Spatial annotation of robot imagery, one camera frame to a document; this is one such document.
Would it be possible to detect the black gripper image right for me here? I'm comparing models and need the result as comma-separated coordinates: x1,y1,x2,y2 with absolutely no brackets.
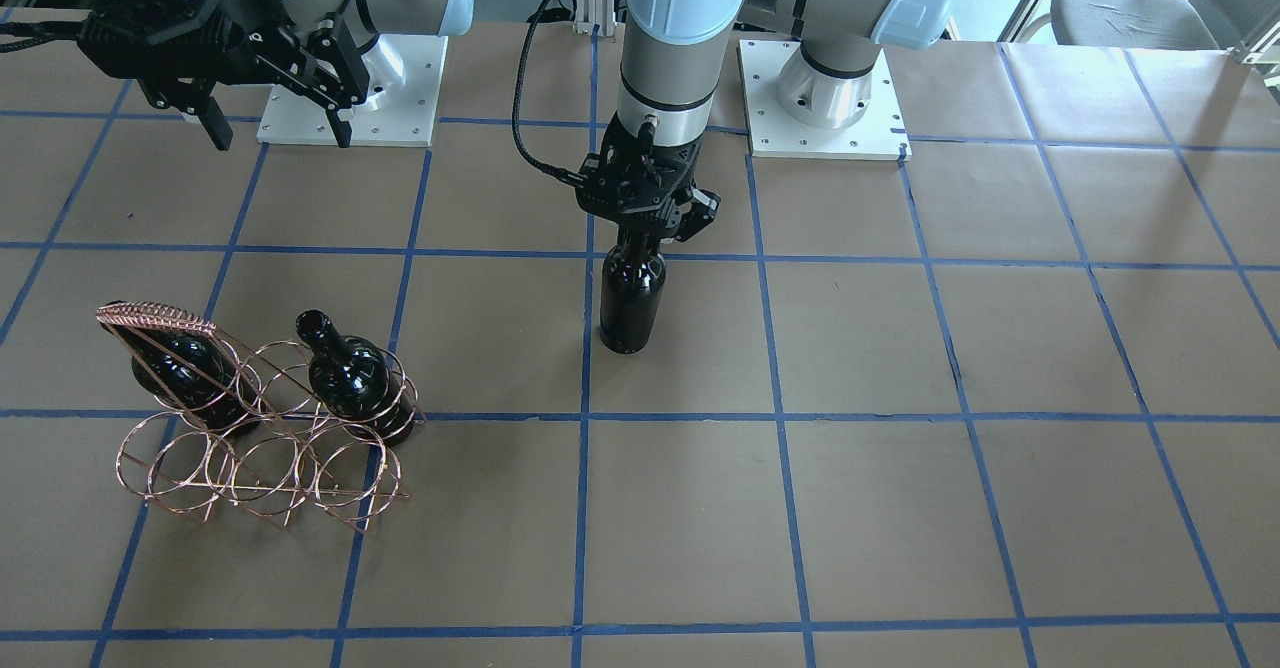
576,118,721,241

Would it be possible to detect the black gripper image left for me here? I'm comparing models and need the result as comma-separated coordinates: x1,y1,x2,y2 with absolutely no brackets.
76,0,370,150

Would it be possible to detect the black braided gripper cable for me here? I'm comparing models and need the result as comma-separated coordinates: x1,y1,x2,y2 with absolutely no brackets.
511,0,602,184

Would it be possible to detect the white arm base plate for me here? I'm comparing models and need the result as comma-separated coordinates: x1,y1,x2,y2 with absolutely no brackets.
739,38,911,161
256,35,449,148

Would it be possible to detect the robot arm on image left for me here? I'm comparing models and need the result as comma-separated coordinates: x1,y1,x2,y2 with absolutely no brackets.
74,0,475,150

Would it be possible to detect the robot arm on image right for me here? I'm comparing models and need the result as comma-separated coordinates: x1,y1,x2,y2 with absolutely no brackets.
573,0,956,250

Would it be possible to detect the dark wine bottle under handle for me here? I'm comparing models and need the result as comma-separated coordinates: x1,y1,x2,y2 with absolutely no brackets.
96,302,261,436

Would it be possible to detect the copper wire wine rack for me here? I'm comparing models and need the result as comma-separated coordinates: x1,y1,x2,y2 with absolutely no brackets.
114,317,419,532

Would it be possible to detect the dark wine bottle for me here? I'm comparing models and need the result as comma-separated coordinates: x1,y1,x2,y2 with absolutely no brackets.
96,302,261,436
294,308,415,448
600,229,666,354

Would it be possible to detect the dark wine bottle in rack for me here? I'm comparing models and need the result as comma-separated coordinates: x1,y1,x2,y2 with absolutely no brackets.
294,308,415,448

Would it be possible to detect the grey office chair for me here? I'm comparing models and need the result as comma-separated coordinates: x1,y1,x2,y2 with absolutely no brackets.
1050,0,1277,50

